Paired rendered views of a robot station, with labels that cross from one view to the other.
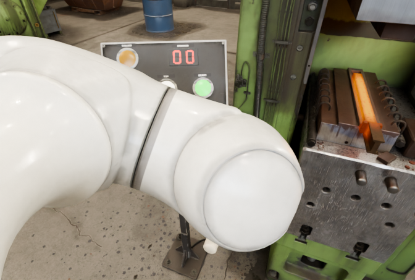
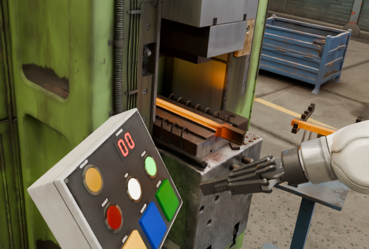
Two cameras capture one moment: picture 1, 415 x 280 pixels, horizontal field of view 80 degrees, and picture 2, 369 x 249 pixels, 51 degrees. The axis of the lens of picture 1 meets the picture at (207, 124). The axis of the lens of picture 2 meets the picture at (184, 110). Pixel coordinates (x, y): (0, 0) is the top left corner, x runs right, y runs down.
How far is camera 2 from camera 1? 82 cm
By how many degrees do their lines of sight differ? 62
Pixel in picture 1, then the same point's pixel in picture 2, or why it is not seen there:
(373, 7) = (213, 46)
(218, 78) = (151, 148)
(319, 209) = (214, 221)
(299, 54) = (145, 97)
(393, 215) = not seen: hidden behind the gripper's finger
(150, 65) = (111, 172)
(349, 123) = (210, 134)
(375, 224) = (240, 199)
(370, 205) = not seen: hidden behind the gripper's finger
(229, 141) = not seen: outside the picture
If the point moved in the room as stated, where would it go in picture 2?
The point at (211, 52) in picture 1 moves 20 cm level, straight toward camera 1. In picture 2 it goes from (137, 126) to (217, 147)
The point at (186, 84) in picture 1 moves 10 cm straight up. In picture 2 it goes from (140, 171) to (142, 131)
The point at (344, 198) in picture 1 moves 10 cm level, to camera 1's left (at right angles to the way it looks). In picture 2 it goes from (225, 195) to (218, 211)
